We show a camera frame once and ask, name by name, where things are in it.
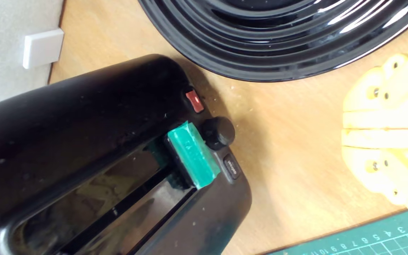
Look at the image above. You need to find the green toaster lever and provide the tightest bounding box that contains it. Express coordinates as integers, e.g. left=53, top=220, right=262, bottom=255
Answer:
left=167, top=121, right=221, bottom=190

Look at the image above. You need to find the black toaster button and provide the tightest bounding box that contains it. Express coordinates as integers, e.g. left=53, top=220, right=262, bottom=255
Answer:
left=223, top=154, right=241, bottom=180

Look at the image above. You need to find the black toaster knob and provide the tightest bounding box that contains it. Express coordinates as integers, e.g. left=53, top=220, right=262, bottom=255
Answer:
left=202, top=117, right=236, bottom=151

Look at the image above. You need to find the red toaster button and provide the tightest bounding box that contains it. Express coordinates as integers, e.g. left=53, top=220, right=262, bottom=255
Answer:
left=185, top=90, right=205, bottom=114

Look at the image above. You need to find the black two-slot toaster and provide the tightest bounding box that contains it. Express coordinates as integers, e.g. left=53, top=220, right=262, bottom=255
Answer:
left=0, top=53, right=253, bottom=255

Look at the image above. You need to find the green cutting mat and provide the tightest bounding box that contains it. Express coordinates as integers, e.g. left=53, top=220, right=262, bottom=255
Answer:
left=267, top=210, right=408, bottom=255

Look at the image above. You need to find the black ridged plate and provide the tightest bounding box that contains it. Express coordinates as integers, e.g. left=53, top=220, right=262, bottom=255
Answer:
left=138, top=0, right=408, bottom=83

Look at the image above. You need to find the white wall clip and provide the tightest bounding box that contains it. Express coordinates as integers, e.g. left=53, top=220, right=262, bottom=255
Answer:
left=22, top=28, right=65, bottom=70

